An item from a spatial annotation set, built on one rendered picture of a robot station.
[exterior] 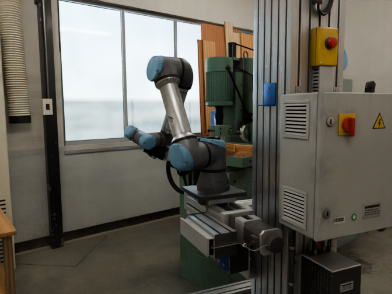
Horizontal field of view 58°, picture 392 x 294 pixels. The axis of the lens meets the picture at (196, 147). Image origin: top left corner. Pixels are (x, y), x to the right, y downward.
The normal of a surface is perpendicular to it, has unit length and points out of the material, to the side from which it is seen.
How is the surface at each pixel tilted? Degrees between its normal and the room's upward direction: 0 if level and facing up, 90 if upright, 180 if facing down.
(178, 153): 97
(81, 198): 90
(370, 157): 90
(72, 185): 90
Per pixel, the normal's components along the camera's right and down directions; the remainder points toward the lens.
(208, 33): 0.61, 0.04
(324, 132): 0.40, 0.10
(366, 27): -0.78, 0.07
